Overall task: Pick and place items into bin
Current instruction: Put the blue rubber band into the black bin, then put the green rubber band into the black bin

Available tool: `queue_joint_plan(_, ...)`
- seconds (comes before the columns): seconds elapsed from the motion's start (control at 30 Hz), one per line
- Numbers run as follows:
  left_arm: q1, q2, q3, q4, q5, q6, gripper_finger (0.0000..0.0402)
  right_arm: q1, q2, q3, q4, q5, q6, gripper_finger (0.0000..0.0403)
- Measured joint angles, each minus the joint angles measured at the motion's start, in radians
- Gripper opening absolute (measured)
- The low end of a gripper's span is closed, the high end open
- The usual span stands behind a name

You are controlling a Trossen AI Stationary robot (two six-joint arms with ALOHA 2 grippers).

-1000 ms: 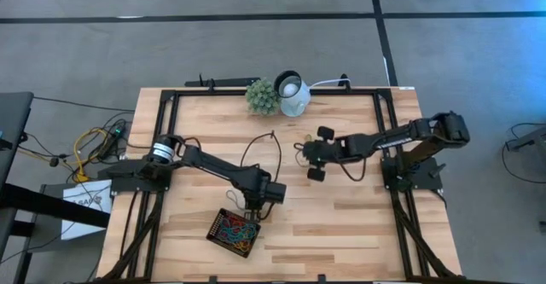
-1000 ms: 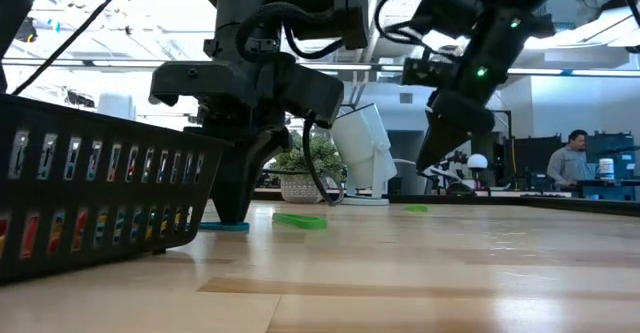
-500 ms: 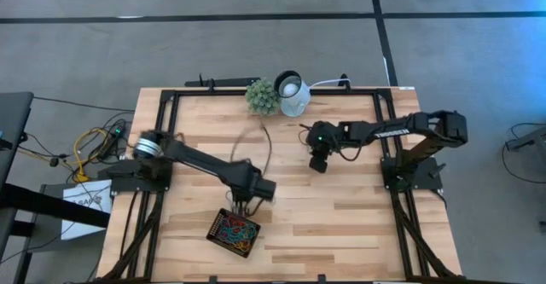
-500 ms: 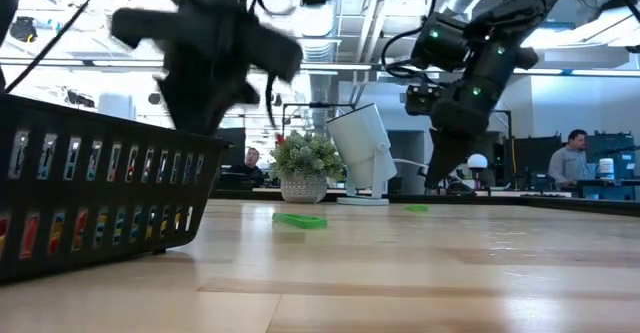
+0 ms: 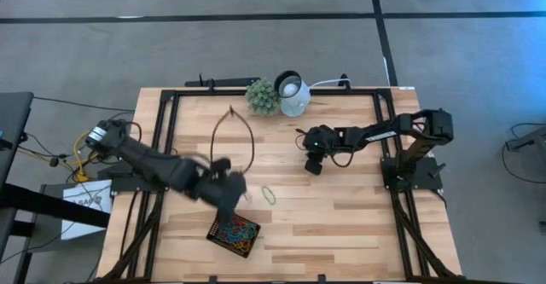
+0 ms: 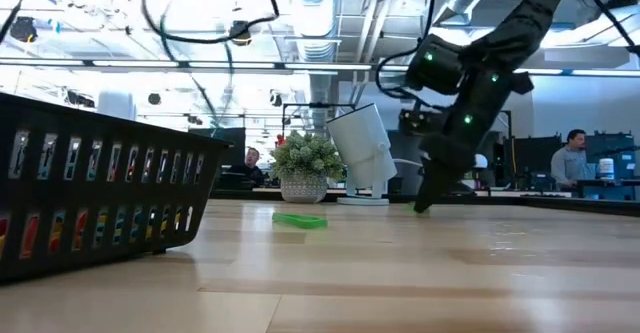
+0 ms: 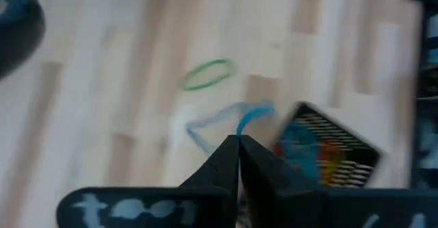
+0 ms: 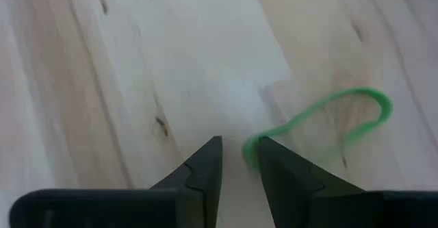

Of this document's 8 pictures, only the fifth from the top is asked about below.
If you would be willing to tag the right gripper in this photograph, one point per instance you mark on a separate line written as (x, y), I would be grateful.
(324, 141)

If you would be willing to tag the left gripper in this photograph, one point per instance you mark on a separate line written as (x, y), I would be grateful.
(224, 188)

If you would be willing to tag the teal rubber band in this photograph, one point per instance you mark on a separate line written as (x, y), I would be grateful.
(232, 233)

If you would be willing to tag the blue rubber band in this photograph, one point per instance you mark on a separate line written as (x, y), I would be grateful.
(246, 230)

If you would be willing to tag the yellow rubber band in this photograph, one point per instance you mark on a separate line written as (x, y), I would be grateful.
(243, 246)

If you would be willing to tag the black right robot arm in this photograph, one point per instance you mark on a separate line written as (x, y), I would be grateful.
(375, 134)

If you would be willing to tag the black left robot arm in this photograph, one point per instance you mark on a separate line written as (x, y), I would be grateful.
(145, 160)

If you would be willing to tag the black slotted plastic bin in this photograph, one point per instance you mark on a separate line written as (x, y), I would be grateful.
(212, 233)

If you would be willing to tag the green rubber band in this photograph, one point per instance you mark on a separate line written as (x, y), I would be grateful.
(263, 189)

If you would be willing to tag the white desk lamp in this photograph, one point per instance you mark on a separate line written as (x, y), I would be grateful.
(298, 100)

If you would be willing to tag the green potted plant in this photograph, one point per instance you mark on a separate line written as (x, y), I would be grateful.
(262, 97)

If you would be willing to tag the black mounting bar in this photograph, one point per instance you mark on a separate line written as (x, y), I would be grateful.
(230, 82)

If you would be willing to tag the white paper sheet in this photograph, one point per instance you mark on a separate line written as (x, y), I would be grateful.
(102, 190)

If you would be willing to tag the black desk beam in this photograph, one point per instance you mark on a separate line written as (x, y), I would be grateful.
(51, 207)

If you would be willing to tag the grey equipment stand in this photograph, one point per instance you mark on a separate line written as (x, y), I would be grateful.
(529, 139)

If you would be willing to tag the grey desk surface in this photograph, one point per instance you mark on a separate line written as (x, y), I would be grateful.
(13, 122)

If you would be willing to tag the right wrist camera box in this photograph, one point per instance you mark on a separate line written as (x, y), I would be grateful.
(314, 167)

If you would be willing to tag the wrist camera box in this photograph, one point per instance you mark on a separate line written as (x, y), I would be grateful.
(222, 165)
(314, 167)

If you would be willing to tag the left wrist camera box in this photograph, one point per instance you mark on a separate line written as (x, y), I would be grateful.
(222, 165)

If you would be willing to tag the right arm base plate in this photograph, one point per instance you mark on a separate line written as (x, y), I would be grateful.
(426, 177)

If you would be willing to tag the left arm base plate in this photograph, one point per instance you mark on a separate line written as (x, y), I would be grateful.
(123, 186)

